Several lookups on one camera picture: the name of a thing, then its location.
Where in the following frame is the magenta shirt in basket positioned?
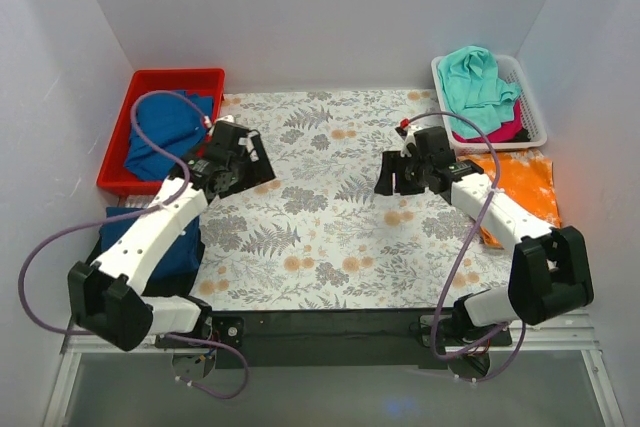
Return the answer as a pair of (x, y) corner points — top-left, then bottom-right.
(464, 99), (524, 144)

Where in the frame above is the black folded shirt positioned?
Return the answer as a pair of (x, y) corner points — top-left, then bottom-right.
(82, 241), (206, 301)

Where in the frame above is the blue shirt in red bin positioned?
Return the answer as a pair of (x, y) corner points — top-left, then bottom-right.
(124, 94), (205, 182)

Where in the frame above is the floral table mat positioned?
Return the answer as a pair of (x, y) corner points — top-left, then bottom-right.
(189, 90), (511, 310)

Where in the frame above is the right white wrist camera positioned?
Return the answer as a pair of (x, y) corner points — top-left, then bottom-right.
(395, 119), (417, 157)

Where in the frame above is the dark blue t shirt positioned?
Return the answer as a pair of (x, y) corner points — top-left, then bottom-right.
(96, 207), (201, 290)

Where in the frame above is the teal t shirt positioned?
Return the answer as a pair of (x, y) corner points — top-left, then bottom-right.
(436, 46), (521, 135)

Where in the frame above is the white plastic basket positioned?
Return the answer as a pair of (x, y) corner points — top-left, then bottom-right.
(443, 54), (547, 156)

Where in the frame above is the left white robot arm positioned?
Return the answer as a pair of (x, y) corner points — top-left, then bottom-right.
(68, 120), (275, 352)

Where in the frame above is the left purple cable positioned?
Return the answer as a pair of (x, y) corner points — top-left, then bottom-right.
(17, 90), (251, 401)

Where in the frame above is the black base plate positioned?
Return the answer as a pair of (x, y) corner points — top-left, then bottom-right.
(154, 307), (514, 371)

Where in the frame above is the aluminium mounting rail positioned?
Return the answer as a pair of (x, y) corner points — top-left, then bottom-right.
(44, 311), (623, 426)

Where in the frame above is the red plastic bin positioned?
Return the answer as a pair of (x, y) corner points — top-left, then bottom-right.
(96, 68), (225, 197)

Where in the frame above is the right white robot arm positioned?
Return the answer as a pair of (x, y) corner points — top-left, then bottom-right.
(374, 124), (594, 345)

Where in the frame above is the orange tie-dye folded shirt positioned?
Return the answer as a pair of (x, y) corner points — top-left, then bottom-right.
(467, 149), (564, 248)

